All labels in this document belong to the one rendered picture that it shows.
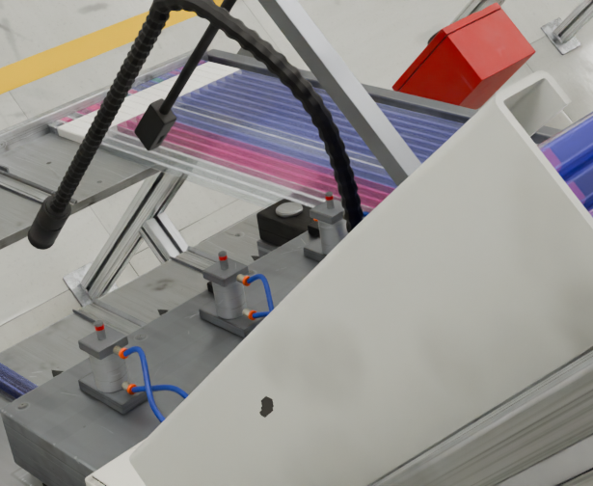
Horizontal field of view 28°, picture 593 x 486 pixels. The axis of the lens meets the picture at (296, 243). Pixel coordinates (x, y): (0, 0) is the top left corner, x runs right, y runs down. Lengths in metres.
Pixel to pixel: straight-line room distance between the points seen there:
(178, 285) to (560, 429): 0.77
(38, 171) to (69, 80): 1.06
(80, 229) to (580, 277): 1.95
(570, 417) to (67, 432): 0.54
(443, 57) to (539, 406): 1.44
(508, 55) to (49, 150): 0.70
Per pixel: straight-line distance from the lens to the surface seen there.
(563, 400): 0.31
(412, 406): 0.40
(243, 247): 1.11
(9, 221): 1.26
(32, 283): 2.18
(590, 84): 3.09
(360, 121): 0.79
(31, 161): 1.39
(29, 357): 1.02
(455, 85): 1.75
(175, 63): 1.56
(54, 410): 0.84
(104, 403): 0.83
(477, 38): 1.76
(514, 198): 0.33
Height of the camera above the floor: 1.92
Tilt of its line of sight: 53 degrees down
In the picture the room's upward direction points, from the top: 43 degrees clockwise
